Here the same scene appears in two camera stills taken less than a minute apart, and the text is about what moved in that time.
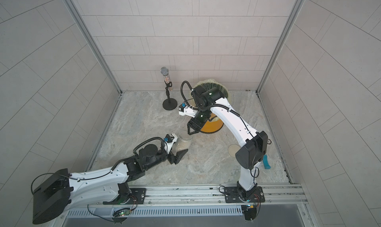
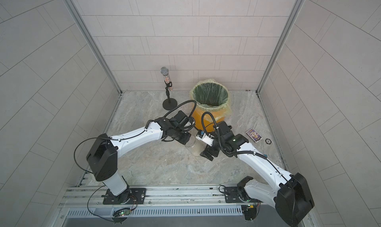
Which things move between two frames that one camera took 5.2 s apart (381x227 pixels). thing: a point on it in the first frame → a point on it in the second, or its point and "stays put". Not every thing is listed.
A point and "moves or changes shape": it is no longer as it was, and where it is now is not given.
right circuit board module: x=250 y=211 stays put
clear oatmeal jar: x=184 y=138 moves or changes shape
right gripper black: x=199 y=124 → x=207 y=155
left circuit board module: x=120 y=215 stays put
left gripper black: x=177 y=158 → x=184 y=141
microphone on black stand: x=169 y=104 stays put
